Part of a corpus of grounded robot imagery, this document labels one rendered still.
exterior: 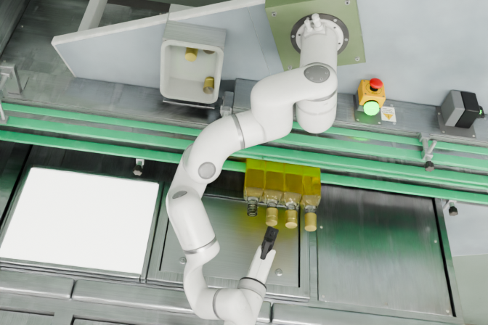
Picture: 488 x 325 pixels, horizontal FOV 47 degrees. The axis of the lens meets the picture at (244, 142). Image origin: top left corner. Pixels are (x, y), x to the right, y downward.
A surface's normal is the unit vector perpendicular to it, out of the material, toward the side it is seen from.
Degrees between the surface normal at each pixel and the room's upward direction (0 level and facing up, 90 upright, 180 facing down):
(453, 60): 0
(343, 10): 3
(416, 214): 90
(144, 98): 90
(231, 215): 90
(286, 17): 3
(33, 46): 90
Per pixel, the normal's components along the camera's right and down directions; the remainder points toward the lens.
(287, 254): 0.13, -0.63
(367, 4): -0.07, 0.77
